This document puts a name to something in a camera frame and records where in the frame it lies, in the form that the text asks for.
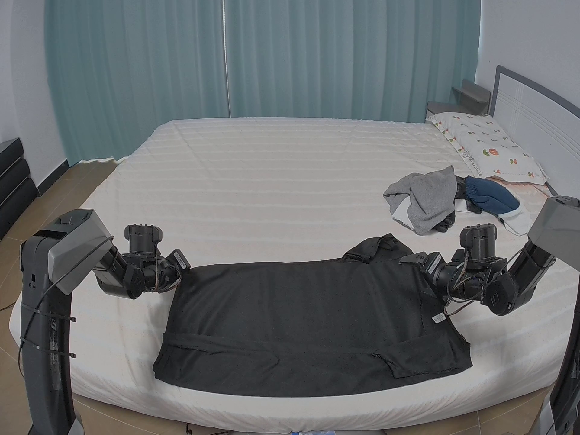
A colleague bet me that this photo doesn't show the black cable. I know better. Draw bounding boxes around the black cable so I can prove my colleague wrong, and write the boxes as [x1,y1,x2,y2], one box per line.
[183,422,227,435]
[17,237,114,379]

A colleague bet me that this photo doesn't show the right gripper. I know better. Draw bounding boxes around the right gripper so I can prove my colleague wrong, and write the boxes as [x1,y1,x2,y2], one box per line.
[398,252,456,295]

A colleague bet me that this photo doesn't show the black T-shirt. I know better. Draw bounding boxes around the black T-shirt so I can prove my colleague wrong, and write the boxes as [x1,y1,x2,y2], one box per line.
[153,233,472,398]

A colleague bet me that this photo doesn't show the pile of clothes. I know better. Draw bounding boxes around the pile of clothes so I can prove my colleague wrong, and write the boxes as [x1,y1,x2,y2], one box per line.
[383,165,531,237]

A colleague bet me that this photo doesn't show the grey bedside table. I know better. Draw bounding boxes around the grey bedside table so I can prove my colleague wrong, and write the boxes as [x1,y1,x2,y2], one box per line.
[426,78,491,117]

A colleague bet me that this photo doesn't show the bed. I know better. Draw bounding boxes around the bed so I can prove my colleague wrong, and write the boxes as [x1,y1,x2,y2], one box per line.
[9,65,580,431]

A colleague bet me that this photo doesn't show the black chest of drawers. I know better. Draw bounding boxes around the black chest of drawers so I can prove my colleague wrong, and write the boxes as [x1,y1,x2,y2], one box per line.
[0,137,38,239]

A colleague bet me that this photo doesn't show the white printed pillow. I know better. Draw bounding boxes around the white printed pillow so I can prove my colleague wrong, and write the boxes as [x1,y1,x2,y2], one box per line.
[425,111,550,185]

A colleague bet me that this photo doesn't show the blue-green curtain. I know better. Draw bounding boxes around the blue-green curtain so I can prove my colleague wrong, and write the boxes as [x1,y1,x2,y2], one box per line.
[224,0,481,123]
[44,0,229,164]

